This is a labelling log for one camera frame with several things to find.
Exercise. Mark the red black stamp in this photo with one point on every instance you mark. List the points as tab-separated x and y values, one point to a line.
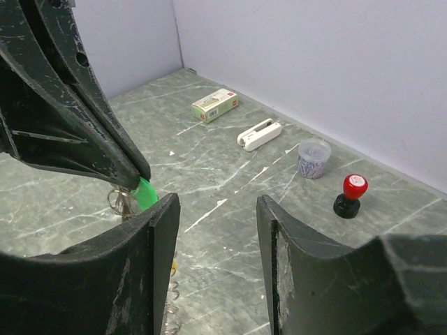
347	204

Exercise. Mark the clear jar of paperclips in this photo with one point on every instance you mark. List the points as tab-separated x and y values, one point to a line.
313	155

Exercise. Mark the white stapler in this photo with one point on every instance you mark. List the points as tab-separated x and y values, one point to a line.
259	134

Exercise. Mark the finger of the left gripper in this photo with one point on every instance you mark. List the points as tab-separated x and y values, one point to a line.
43	123
64	50

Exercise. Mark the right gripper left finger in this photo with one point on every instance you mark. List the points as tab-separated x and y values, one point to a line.
114	283

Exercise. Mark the key with yellow tag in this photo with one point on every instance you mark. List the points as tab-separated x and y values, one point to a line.
173	270

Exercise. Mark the key with green tag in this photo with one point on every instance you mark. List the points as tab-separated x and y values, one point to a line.
145	195

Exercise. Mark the green white staples box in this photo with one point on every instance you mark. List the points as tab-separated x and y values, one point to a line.
214	105

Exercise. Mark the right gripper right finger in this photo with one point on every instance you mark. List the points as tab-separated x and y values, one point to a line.
393	284

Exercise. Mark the metal disc with keyrings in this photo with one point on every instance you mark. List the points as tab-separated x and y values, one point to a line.
123	204

